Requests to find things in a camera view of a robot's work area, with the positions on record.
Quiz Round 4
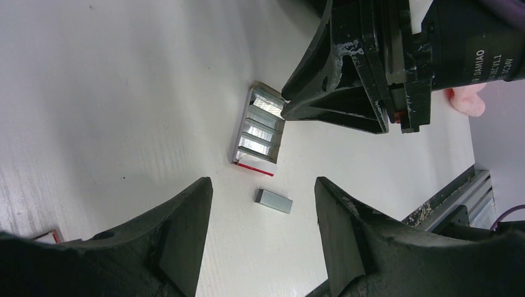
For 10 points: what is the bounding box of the pink cloth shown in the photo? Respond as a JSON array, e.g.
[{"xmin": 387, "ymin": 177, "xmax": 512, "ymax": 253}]
[{"xmin": 445, "ymin": 83, "xmax": 487, "ymax": 117}]

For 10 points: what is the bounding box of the closed red white staple box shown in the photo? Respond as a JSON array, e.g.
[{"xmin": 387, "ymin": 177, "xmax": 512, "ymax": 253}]
[{"xmin": 31, "ymin": 228, "xmax": 64, "ymax": 244}]

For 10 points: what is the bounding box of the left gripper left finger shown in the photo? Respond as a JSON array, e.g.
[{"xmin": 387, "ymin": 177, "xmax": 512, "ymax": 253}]
[{"xmin": 1, "ymin": 177, "xmax": 213, "ymax": 296}]

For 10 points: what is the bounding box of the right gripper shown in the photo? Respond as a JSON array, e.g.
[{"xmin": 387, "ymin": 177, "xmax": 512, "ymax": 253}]
[{"xmin": 282, "ymin": 1, "xmax": 524, "ymax": 134}]

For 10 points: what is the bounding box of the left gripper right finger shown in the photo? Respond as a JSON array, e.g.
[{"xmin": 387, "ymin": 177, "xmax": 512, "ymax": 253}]
[{"xmin": 315, "ymin": 177, "xmax": 524, "ymax": 296}]

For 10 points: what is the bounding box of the box of staples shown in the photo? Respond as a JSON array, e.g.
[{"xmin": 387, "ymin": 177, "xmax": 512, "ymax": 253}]
[{"xmin": 231, "ymin": 80, "xmax": 285, "ymax": 177}]

